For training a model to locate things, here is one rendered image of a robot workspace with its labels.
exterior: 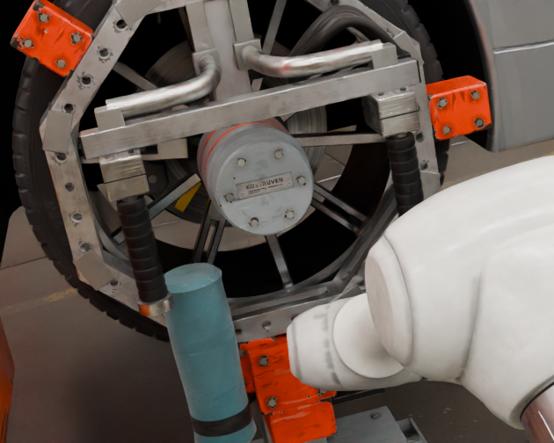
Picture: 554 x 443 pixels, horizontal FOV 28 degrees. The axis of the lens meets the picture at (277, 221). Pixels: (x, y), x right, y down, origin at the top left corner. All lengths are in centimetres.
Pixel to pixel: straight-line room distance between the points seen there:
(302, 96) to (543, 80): 53
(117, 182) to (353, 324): 32
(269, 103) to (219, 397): 43
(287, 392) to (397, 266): 92
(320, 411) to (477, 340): 96
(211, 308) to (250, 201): 16
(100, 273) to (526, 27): 74
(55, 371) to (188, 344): 170
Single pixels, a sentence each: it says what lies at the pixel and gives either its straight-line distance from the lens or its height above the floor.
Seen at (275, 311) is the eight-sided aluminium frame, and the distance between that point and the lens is 163.
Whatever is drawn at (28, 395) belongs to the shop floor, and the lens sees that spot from 308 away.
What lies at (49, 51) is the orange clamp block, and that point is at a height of 106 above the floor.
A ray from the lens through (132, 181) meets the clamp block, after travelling 132.
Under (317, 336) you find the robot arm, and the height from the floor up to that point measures 71.
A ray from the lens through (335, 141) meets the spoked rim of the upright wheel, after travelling 168.
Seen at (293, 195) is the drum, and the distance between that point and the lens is 143.
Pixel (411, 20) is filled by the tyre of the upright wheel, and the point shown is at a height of 98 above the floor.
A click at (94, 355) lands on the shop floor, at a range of 321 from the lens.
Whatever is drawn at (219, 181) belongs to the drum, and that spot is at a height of 87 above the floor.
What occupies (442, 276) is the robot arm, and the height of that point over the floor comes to 97.
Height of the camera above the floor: 126
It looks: 19 degrees down
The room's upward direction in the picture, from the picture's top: 11 degrees counter-clockwise
